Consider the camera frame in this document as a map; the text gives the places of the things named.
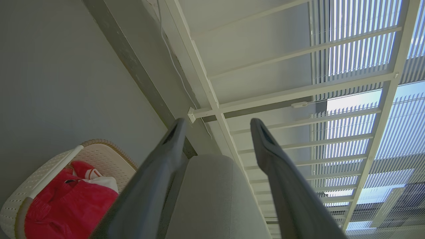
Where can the plain red mesh garment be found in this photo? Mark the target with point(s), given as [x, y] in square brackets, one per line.
[66, 209]

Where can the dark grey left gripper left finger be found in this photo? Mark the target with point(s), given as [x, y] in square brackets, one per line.
[146, 192]

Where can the white perforated laundry basket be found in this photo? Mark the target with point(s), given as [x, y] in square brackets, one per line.
[103, 156]

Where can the white slatted window blinds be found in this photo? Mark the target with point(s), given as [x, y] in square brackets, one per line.
[352, 53]

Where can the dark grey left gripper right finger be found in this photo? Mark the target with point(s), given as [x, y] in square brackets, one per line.
[289, 199]

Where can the white window frame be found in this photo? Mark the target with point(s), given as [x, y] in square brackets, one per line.
[298, 91]

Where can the red jersey with striped trim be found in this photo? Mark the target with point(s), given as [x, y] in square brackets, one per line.
[101, 181]

